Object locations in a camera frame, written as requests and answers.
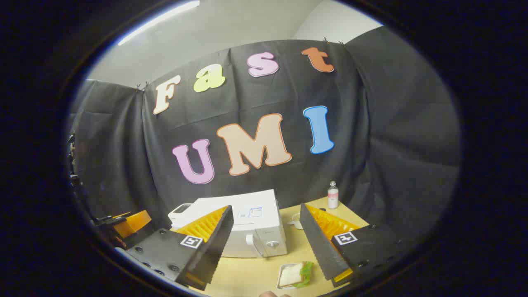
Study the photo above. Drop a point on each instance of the black backdrop cloth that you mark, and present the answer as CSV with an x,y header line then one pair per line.
x,y
392,123

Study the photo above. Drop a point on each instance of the small white dish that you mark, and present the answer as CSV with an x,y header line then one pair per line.
x,y
295,220

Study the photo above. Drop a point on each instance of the white microwave oven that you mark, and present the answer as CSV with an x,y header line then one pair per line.
x,y
260,231

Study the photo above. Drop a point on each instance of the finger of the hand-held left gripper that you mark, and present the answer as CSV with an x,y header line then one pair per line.
x,y
134,222

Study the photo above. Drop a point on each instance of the small clear plastic bottle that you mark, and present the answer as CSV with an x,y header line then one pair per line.
x,y
333,196

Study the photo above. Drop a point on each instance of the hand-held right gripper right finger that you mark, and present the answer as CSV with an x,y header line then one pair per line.
x,y
315,243

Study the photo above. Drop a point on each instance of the white square plate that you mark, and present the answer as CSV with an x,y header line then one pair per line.
x,y
281,270

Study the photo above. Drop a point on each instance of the white toaster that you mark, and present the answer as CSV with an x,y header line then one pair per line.
x,y
180,211

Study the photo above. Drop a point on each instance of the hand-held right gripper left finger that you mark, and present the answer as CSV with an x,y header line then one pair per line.
x,y
220,235

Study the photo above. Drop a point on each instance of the sandwich with lettuce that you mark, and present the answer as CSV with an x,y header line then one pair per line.
x,y
291,274

